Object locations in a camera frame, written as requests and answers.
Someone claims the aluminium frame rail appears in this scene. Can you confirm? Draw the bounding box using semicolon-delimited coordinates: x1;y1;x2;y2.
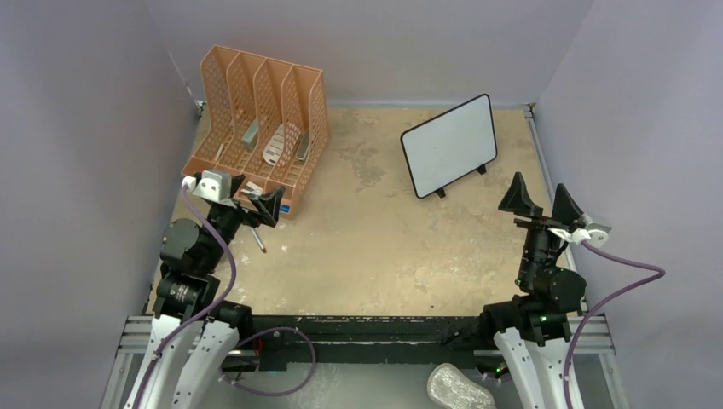
575;315;616;354

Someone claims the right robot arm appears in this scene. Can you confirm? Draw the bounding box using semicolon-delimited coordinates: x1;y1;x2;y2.
478;172;587;408

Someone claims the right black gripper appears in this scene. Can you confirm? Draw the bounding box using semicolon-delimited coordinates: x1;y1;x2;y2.
497;170;581;287

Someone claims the grey eraser block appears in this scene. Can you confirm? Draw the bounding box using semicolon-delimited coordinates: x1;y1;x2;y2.
241;118;259;152

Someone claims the black framed whiteboard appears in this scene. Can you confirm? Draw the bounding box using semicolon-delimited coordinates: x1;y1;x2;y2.
400;94;498;199

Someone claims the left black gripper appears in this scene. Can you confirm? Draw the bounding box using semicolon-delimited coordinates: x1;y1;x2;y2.
200;173;282;271

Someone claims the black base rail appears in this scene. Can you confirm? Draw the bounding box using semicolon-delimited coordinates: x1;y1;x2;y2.
253;314;498;371

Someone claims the silver foil pouch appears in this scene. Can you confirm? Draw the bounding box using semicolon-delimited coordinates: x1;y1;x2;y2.
426;363;495;409

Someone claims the grey rounded case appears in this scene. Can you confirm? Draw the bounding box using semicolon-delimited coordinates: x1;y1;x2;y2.
295;129;311;164

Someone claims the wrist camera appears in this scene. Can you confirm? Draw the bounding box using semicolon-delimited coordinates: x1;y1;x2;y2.
558;214;612;249
182;169;245;208

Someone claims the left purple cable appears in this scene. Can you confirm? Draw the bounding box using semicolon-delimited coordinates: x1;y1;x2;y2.
121;188;317;409

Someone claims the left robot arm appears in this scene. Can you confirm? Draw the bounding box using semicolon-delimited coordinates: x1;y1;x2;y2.
125;181;285;408

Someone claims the peach plastic file organizer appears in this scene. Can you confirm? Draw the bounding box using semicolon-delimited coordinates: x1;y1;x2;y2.
182;45;331;219

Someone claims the white whiteboard marker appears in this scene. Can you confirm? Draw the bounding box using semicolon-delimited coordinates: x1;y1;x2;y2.
250;227;267;253

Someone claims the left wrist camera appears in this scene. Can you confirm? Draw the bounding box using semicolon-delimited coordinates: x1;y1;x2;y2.
182;169;245;208

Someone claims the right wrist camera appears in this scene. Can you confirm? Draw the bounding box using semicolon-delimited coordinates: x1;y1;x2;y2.
558;214;612;249

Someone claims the white barcode label card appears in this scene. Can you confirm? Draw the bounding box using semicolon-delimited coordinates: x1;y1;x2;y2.
263;124;285;166

